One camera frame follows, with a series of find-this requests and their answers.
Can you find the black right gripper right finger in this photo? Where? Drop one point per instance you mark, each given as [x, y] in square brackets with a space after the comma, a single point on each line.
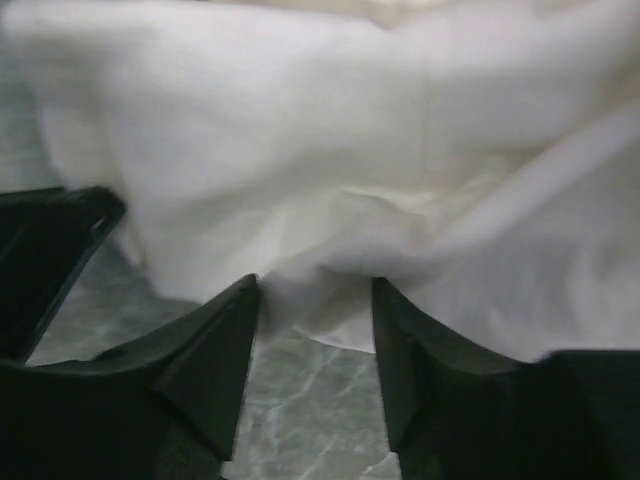
[442, 392]

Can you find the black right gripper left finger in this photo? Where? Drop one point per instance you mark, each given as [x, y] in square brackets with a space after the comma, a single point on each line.
[203, 360]

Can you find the white t shirt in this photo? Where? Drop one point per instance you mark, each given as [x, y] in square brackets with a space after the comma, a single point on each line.
[481, 155]

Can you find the yellow plastic bin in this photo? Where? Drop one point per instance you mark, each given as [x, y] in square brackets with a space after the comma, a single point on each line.
[47, 238]

